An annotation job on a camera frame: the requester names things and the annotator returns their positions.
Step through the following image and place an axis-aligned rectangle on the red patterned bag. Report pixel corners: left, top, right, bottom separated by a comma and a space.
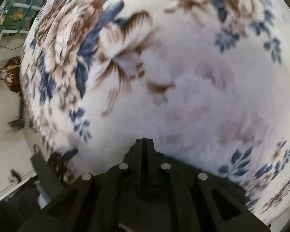
0, 56, 21, 93

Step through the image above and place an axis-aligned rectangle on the floral bed blanket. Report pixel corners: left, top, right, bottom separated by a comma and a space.
20, 0, 290, 224

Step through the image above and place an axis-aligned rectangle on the teal storage shelf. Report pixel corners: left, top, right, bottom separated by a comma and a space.
0, 0, 46, 34

